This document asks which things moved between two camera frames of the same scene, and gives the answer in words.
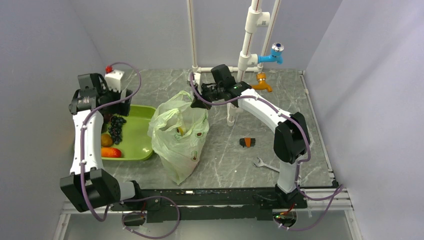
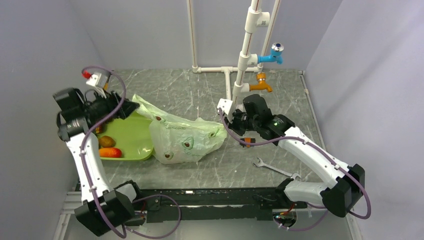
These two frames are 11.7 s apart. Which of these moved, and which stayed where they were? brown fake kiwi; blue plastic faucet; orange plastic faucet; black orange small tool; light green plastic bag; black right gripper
Moved: light green plastic bag; black right gripper
Stayed: blue plastic faucet; black orange small tool; orange plastic faucet; brown fake kiwi
